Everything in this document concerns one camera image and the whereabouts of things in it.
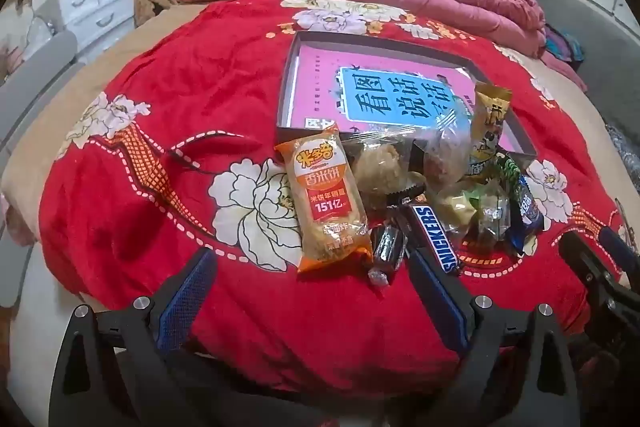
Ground grey bench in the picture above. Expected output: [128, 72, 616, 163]
[0, 31, 81, 148]

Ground green label pastry packet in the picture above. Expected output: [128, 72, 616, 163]
[467, 187, 511, 253]

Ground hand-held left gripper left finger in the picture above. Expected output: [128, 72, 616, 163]
[47, 247, 221, 427]

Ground yellow snack packet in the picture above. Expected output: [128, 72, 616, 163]
[467, 82, 513, 180]

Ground clear packet brown pastry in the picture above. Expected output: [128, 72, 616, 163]
[407, 107, 476, 192]

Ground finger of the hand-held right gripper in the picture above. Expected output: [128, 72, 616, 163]
[599, 226, 640, 279]
[557, 231, 640, 339]

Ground beige bed sheet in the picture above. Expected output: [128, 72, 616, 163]
[0, 2, 623, 303]

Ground clear packet pale yellow pastry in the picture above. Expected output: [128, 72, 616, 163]
[432, 187, 481, 240]

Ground dark shallow box tray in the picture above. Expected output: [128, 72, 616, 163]
[276, 31, 538, 158]

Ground colourful cloth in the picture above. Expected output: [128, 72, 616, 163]
[542, 24, 586, 62]

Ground white drawer cabinet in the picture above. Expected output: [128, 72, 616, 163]
[54, 0, 136, 52]

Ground tan fluffy blanket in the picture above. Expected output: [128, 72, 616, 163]
[131, 0, 178, 28]

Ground small dark candy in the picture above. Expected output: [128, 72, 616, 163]
[367, 222, 408, 288]

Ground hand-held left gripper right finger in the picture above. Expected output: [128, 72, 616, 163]
[406, 251, 583, 427]

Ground orange rice cracker packet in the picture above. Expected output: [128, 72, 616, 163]
[274, 124, 375, 278]

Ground clear packet tan pastry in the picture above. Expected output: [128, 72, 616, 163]
[345, 132, 426, 212]

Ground brown chocolate bar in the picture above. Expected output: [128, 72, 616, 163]
[387, 199, 466, 278]

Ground grey headboard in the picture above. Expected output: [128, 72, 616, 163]
[527, 0, 640, 148]

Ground green pea snack packet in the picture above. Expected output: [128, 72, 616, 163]
[492, 154, 526, 208]

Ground pink and blue book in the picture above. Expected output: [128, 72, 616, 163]
[292, 47, 526, 152]

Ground blue cookie packet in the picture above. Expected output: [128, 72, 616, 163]
[502, 174, 546, 258]

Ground red floral blanket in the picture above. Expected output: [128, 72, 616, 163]
[37, 0, 626, 395]

